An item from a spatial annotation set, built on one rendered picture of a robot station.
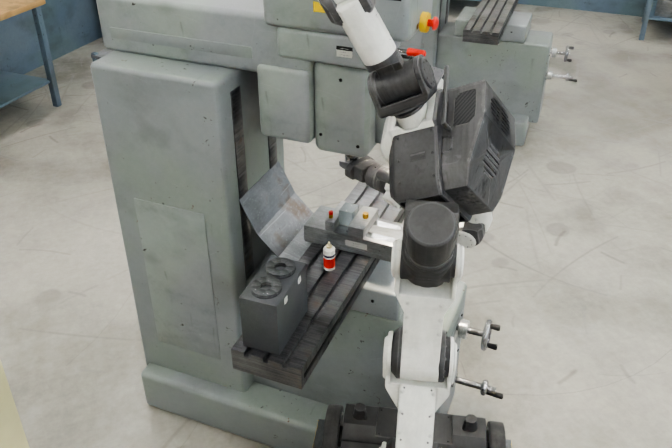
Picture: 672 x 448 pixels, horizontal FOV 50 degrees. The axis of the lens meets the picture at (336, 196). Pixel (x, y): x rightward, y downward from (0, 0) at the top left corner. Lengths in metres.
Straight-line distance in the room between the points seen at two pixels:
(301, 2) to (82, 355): 2.18
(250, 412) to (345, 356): 0.49
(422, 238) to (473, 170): 0.26
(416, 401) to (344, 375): 0.80
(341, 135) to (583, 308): 2.03
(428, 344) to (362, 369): 0.87
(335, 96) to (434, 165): 0.60
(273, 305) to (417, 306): 0.42
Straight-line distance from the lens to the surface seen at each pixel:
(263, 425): 3.07
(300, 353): 2.17
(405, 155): 1.85
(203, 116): 2.40
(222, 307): 2.83
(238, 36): 2.36
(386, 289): 2.53
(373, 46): 1.75
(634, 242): 4.59
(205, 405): 3.16
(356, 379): 2.86
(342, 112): 2.30
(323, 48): 2.23
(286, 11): 2.23
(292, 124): 2.37
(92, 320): 3.91
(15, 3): 6.08
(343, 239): 2.55
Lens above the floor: 2.43
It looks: 31 degrees down
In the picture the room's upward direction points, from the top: straight up
